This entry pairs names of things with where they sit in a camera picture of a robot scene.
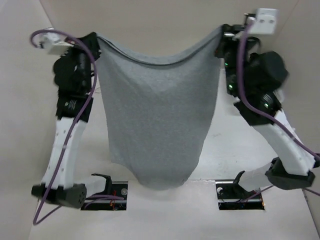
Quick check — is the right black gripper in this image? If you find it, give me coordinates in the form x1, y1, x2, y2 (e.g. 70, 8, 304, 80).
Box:
215, 22, 259, 94

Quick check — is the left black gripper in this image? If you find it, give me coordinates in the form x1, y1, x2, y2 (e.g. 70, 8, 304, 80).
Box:
60, 31, 102, 93

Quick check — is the grey tank top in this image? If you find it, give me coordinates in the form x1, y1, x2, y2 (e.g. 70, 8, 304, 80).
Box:
96, 28, 222, 190

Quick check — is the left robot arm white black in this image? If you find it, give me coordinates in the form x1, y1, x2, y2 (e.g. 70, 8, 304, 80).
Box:
31, 28, 101, 209

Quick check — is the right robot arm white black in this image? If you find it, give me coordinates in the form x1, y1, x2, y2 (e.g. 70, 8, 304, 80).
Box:
215, 24, 320, 198

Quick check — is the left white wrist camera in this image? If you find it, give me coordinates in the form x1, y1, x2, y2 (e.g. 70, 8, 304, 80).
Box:
39, 31, 73, 56

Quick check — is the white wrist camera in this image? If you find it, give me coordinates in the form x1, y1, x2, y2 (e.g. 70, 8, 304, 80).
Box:
244, 8, 279, 35
39, 31, 73, 56

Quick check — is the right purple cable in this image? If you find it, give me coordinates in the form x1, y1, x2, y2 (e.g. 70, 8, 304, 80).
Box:
237, 19, 320, 196

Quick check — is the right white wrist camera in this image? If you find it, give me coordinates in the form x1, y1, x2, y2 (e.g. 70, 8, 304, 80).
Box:
244, 8, 279, 35

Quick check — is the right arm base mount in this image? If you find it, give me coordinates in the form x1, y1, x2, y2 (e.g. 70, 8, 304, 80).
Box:
215, 171, 265, 211

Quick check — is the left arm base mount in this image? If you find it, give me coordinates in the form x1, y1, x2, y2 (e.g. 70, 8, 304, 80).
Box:
80, 173, 129, 211

